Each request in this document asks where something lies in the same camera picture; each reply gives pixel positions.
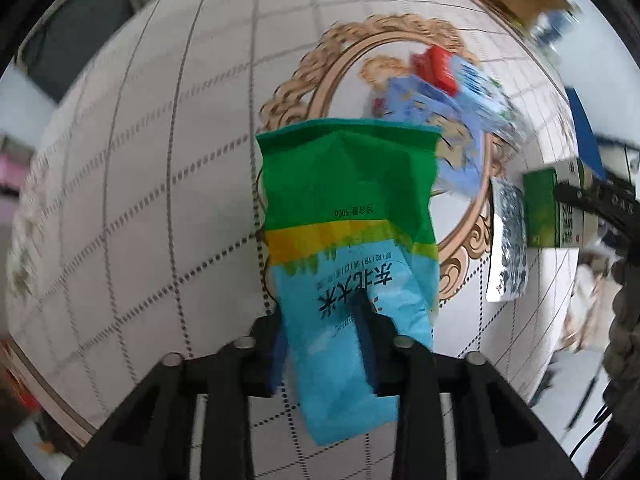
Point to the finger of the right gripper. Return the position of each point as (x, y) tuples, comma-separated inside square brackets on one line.
[(585, 199)]

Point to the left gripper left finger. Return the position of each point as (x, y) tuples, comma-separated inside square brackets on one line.
[(149, 435)]

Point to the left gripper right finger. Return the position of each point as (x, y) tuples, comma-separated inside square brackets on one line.
[(496, 435)]

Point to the green white medicine box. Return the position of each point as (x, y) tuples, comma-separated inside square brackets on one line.
[(550, 223)]

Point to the green blue rice bag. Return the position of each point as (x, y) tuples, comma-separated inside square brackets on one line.
[(348, 211)]

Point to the blue chair cushion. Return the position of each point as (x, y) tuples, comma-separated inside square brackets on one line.
[(587, 145)]

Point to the silver blister pill pack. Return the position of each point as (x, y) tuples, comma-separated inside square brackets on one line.
[(508, 270)]

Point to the blue cartoon snack box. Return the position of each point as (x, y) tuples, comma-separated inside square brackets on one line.
[(460, 148)]

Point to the light blue carton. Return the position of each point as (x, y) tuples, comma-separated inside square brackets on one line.
[(484, 96)]

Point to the white checked tablecloth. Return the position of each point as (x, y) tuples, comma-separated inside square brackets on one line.
[(140, 226)]

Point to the red small package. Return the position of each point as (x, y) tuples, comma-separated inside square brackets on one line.
[(433, 66)]

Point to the ornate gold round placemat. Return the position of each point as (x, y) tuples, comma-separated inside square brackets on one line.
[(339, 77)]

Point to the pink suitcase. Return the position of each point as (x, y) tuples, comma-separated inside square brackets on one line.
[(12, 177)]

